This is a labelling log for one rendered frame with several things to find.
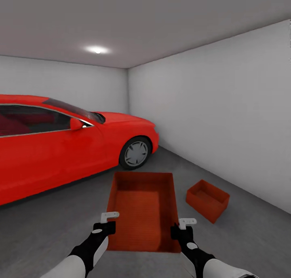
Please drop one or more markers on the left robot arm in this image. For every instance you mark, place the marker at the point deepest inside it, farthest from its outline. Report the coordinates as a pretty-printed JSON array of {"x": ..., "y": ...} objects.
[{"x": 84, "y": 257}]

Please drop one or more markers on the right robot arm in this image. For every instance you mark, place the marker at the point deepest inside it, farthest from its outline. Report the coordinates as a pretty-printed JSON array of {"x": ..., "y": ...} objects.
[{"x": 199, "y": 263}]

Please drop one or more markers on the car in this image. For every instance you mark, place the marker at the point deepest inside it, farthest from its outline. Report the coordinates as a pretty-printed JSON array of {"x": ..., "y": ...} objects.
[{"x": 46, "y": 143}]

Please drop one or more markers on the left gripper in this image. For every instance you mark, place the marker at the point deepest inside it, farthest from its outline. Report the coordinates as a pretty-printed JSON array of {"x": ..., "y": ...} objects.
[{"x": 110, "y": 226}]

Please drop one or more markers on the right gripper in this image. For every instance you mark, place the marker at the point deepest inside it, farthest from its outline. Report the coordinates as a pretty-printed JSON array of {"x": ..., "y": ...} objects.
[{"x": 177, "y": 233}]

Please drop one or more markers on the storage box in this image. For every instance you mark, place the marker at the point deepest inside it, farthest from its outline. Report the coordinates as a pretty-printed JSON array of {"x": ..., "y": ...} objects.
[
  {"x": 208, "y": 200},
  {"x": 147, "y": 206}
]

